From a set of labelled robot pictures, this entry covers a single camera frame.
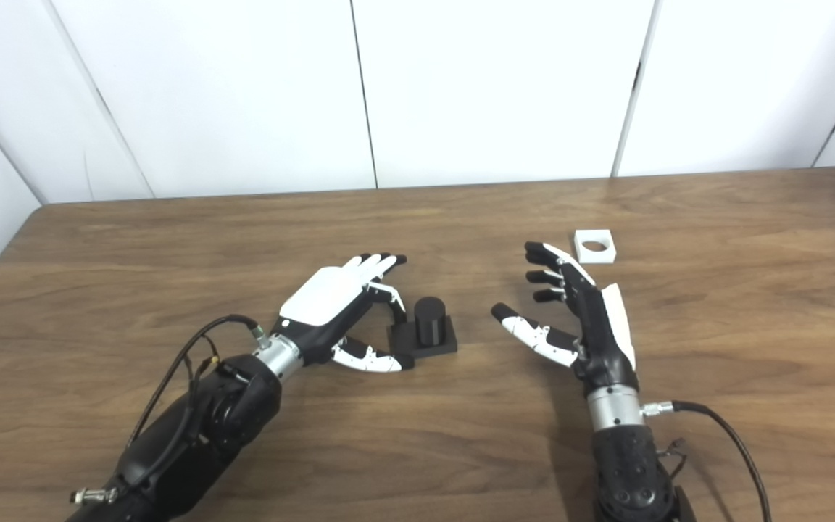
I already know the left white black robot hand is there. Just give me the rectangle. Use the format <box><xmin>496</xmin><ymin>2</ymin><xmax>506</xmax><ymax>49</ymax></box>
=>
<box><xmin>273</xmin><ymin>252</ymin><xmax>416</xmax><ymax>374</ymax></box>

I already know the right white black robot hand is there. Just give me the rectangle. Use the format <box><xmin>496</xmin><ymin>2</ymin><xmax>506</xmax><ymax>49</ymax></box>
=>
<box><xmin>491</xmin><ymin>241</ymin><xmax>640</xmax><ymax>396</ymax></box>

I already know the white square piece with hole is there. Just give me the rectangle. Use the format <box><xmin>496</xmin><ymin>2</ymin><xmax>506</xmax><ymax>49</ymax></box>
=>
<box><xmin>573</xmin><ymin>229</ymin><xmax>618</xmax><ymax>264</ymax></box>

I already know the black peg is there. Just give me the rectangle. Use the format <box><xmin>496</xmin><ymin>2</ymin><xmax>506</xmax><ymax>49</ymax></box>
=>
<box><xmin>387</xmin><ymin>296</ymin><xmax>459</xmax><ymax>359</ymax></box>

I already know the right arm thin wire bundle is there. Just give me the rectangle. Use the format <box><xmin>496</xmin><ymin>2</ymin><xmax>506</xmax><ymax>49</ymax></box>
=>
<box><xmin>657</xmin><ymin>439</ymin><xmax>690</xmax><ymax>479</ymax></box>

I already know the arm thin wire bundle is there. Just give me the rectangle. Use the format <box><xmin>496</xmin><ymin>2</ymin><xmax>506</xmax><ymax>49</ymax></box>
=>
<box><xmin>657</xmin><ymin>439</ymin><xmax>690</xmax><ymax>479</ymax></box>
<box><xmin>186</xmin><ymin>350</ymin><xmax>224</xmax><ymax>386</ymax></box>

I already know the left arm thin wire bundle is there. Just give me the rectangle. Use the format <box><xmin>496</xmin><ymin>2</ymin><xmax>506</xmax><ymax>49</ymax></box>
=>
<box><xmin>186</xmin><ymin>350</ymin><xmax>224</xmax><ymax>386</ymax></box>

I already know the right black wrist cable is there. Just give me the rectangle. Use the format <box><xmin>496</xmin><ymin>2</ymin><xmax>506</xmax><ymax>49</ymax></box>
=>
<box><xmin>641</xmin><ymin>400</ymin><xmax>773</xmax><ymax>522</ymax></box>

